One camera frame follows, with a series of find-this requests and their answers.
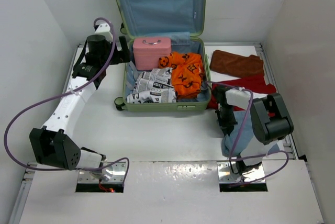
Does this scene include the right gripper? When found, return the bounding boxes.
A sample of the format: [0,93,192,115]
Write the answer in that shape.
[215,105,238,137]

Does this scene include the light blue jeans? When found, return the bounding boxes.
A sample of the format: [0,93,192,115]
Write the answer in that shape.
[221,110,254,157]

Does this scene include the red shirt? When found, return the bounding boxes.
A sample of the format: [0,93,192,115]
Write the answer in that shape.
[207,74,277,111]

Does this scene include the brown towel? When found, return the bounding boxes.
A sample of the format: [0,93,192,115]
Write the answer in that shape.
[210,50,264,78]

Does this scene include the light green suitcase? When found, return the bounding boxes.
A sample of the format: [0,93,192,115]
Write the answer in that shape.
[114,0,211,112]

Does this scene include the orange black patterned blanket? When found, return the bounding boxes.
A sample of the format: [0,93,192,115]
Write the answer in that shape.
[158,52,205,99]

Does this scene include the newspaper print white cloth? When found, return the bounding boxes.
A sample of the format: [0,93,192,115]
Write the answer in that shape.
[126,67,177,104]

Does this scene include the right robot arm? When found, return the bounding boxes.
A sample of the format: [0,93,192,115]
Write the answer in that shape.
[212,84,294,175]

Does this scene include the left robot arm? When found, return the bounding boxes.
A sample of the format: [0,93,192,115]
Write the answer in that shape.
[29,34,130,171]

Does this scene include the pink cosmetic case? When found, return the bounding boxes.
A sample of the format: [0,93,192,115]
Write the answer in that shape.
[133,37,171,71]

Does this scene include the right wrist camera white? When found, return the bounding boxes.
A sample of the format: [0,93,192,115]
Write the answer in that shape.
[225,89,251,110]

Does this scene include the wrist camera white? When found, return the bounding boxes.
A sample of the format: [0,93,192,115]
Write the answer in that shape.
[94,23,113,42]
[225,89,251,110]

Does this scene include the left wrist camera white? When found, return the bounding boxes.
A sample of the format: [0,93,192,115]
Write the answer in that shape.
[94,23,113,42]

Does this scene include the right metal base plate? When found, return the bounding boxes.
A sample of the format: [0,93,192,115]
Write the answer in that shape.
[217,161,266,185]

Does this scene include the metal base plate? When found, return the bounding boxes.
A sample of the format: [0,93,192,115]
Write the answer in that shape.
[217,161,266,185]
[77,162,127,185]

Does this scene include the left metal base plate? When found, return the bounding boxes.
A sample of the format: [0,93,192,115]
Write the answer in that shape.
[77,162,127,185]

